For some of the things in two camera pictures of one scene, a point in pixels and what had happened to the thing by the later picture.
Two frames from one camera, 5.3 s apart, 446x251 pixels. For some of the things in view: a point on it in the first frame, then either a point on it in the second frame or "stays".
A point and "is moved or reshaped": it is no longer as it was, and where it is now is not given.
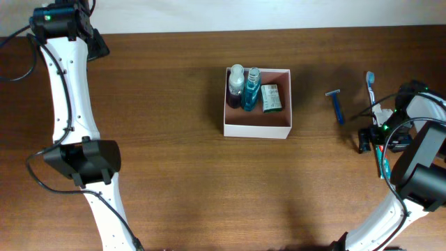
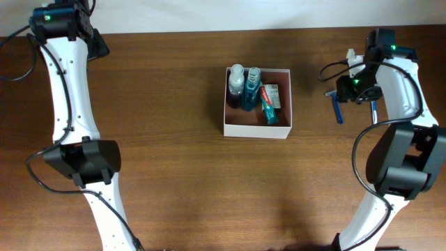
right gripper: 363,139 → 344,92
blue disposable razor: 338,111 stays
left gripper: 100,48 stays
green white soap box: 271,101 stays
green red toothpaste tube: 380,152 is moved or reshaped
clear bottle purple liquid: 236,86 stays
